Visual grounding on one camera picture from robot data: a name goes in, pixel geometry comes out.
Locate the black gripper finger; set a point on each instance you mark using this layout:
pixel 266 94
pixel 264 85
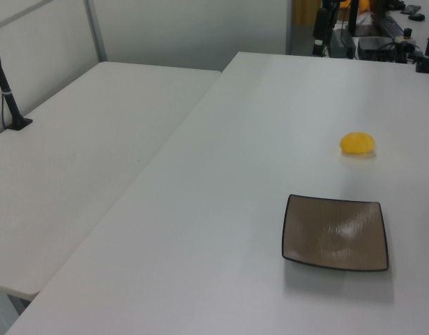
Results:
pixel 324 49
pixel 317 47

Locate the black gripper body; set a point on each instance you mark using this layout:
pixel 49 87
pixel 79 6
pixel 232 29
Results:
pixel 320 22

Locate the yellow potato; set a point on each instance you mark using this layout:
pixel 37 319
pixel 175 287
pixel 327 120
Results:
pixel 358 143

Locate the brown square ceramic plate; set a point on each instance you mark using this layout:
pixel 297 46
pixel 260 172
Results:
pixel 334 232

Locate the yellow wooden panel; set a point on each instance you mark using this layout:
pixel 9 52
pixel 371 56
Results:
pixel 305 12

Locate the black vertical background pole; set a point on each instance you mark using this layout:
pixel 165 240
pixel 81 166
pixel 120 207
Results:
pixel 353 17

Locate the yellow background object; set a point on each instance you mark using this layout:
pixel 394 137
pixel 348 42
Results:
pixel 364 5

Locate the black electronics box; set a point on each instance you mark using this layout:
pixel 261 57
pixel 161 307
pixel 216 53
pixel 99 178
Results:
pixel 376 47

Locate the black keyboard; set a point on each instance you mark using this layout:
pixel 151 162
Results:
pixel 388 26

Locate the emergency stop button box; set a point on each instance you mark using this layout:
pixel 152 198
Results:
pixel 408 36

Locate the flat black desk item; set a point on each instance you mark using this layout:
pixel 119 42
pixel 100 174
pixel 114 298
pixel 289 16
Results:
pixel 411 9

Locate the small black desk item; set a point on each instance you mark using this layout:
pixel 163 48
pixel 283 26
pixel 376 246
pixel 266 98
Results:
pixel 417 17

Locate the black camera stand pole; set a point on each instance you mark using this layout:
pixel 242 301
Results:
pixel 6 92

